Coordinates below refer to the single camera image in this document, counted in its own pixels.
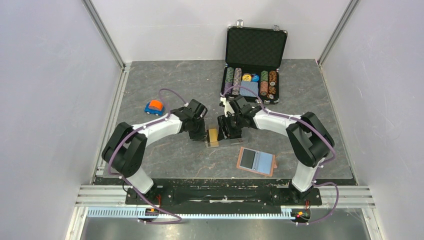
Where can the orange credit card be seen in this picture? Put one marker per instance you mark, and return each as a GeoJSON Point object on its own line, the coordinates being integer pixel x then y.
{"type": "Point", "coordinates": [213, 138]}

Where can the blue orange toy car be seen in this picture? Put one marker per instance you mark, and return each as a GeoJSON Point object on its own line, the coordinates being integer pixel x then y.
{"type": "Point", "coordinates": [154, 107]}

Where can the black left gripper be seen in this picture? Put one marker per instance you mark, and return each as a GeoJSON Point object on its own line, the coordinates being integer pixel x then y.
{"type": "Point", "coordinates": [200, 135]}

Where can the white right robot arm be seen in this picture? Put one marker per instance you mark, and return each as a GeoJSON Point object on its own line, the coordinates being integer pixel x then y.
{"type": "Point", "coordinates": [309, 139]}

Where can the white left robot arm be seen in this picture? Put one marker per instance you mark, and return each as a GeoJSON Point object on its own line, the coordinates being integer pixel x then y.
{"type": "Point", "coordinates": [125, 148]}

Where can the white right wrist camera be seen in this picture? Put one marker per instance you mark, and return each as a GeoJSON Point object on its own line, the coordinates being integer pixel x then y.
{"type": "Point", "coordinates": [228, 110]}

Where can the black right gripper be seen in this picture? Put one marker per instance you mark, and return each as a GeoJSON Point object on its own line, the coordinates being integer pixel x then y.
{"type": "Point", "coordinates": [223, 122]}

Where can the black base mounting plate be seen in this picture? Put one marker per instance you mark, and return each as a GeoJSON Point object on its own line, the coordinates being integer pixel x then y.
{"type": "Point", "coordinates": [168, 195]}

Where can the black credit card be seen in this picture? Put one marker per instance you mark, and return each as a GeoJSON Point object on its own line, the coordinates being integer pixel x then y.
{"type": "Point", "coordinates": [247, 158]}

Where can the black poker chip case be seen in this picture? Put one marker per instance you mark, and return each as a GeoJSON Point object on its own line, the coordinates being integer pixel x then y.
{"type": "Point", "coordinates": [253, 57]}

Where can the tan leather card holder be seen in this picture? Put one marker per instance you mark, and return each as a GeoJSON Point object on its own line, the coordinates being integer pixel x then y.
{"type": "Point", "coordinates": [264, 163]}

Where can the clear acrylic card box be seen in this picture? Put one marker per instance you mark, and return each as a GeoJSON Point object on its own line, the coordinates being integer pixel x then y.
{"type": "Point", "coordinates": [225, 141]}

